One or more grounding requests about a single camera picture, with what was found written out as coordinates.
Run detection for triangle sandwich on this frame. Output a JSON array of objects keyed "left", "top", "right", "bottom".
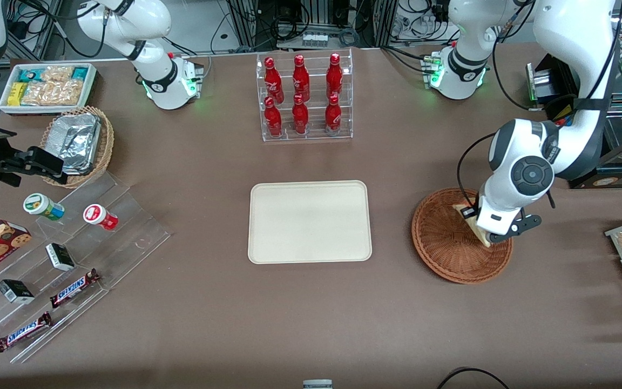
[{"left": 453, "top": 203, "right": 492, "bottom": 248}]

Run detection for large brown wicker basket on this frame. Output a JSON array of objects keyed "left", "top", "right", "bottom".
[{"left": 411, "top": 187, "right": 513, "bottom": 284}]

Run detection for small tan wicker basket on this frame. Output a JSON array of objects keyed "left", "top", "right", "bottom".
[{"left": 40, "top": 106, "right": 115, "bottom": 189}]

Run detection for cream plastic tray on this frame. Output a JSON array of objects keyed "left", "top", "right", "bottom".
[{"left": 248, "top": 180, "right": 373, "bottom": 265}]

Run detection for stacked foil containers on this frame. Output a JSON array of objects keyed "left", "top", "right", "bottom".
[{"left": 59, "top": 113, "right": 101, "bottom": 175}]

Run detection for white cup with green lid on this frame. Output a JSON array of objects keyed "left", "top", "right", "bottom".
[{"left": 23, "top": 193, "right": 65, "bottom": 221}]

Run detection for white plastic snack bin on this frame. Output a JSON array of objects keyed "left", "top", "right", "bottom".
[{"left": 0, "top": 62, "right": 98, "bottom": 117}]

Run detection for large clear cracker bag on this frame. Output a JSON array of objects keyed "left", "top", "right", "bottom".
[{"left": 22, "top": 80, "right": 82, "bottom": 106}]

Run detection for white cup with red lid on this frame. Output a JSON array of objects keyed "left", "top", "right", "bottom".
[{"left": 83, "top": 204, "right": 119, "bottom": 231}]

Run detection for small clear cracker bag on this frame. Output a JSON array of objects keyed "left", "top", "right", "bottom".
[{"left": 41, "top": 66, "right": 74, "bottom": 83}]

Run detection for small black box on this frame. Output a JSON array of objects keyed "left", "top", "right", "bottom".
[
  {"left": 0, "top": 279, "right": 35, "bottom": 304},
  {"left": 45, "top": 243, "right": 76, "bottom": 272}
]

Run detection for clear acrylic stepped display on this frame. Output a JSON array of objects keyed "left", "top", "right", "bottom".
[{"left": 0, "top": 170, "right": 172, "bottom": 364}]

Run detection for Snickers bar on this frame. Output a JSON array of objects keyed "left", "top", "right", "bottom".
[
  {"left": 49, "top": 269, "right": 101, "bottom": 308},
  {"left": 0, "top": 312, "right": 52, "bottom": 353}
]

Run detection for red cola bottle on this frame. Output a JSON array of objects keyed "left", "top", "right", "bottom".
[
  {"left": 292, "top": 95, "right": 309, "bottom": 135},
  {"left": 264, "top": 97, "right": 283, "bottom": 137},
  {"left": 292, "top": 55, "right": 310, "bottom": 102},
  {"left": 264, "top": 57, "right": 285, "bottom": 103},
  {"left": 325, "top": 93, "right": 342, "bottom": 134},
  {"left": 326, "top": 53, "right": 343, "bottom": 99}
]

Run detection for clear acrylic bottle rack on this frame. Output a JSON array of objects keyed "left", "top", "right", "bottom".
[{"left": 256, "top": 49, "right": 354, "bottom": 142}]

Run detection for metal equipment rack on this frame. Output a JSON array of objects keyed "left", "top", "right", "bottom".
[{"left": 227, "top": 0, "right": 398, "bottom": 52}]

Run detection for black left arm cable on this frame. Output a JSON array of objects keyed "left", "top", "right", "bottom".
[{"left": 457, "top": 0, "right": 622, "bottom": 217}]

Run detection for black cable arc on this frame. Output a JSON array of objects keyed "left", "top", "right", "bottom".
[{"left": 438, "top": 367, "right": 509, "bottom": 389}]

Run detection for aluminium frame post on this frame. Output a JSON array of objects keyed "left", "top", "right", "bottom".
[{"left": 17, "top": 0, "right": 66, "bottom": 60}]

